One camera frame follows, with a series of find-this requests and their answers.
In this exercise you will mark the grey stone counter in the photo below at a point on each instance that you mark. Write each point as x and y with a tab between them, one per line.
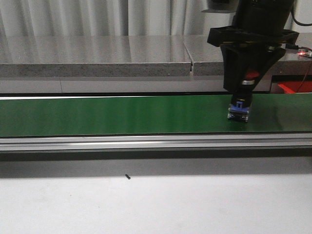
109	64

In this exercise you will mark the green conveyor belt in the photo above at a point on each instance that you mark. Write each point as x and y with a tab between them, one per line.
40	124

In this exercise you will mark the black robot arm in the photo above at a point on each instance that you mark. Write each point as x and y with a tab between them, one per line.
252	44

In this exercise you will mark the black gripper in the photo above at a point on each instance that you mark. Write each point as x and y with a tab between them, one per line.
236	57

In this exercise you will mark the white curtain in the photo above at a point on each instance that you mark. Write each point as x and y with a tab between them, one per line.
107	18

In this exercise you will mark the small sensor circuit board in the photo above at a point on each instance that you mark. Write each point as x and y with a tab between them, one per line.
302	51

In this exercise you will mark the red plastic tray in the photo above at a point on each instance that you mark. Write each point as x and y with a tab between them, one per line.
291	87

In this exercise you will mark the red push button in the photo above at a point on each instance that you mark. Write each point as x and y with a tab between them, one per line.
239	108

